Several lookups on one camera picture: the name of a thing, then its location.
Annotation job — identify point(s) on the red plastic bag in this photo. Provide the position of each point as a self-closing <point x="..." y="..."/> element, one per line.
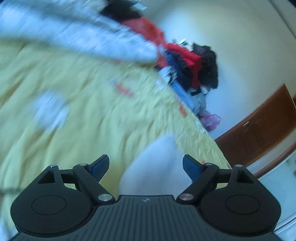
<point x="148" y="29"/>

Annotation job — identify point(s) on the black jacket on pile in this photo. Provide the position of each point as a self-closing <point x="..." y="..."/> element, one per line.
<point x="206" y="76"/>

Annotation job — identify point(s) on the yellow cartoon bed sheet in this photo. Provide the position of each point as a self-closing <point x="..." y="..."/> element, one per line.
<point x="63" y="108"/>

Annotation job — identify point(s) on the black clothes by window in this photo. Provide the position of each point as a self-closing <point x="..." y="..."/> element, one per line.
<point x="121" y="10"/>

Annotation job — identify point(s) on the pink mesh bag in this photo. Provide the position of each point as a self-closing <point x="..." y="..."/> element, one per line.
<point x="210" y="121"/>

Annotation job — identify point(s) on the red puffer jacket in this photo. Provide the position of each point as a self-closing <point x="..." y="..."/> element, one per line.
<point x="191" y="62"/>

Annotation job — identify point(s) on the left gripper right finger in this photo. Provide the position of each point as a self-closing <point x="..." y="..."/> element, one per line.
<point x="231" y="200"/>

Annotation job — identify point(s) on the light blue knitted blanket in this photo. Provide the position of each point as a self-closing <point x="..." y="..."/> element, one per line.
<point x="183" y="95"/>

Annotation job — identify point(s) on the white knitted sweater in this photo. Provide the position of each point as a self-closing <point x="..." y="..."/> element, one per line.
<point x="157" y="170"/>

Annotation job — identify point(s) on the white sliding wardrobe door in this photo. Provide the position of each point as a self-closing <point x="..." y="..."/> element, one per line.
<point x="280" y="181"/>

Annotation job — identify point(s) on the brown wooden door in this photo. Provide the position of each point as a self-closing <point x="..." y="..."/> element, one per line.
<point x="268" y="125"/>

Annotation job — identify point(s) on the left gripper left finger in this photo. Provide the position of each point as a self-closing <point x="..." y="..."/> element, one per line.
<point x="59" y="201"/>

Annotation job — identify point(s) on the white printed rolled duvet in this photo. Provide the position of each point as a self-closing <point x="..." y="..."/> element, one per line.
<point x="77" y="26"/>

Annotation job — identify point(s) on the dark navy jacket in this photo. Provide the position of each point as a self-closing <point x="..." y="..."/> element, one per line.
<point x="175" y="67"/>

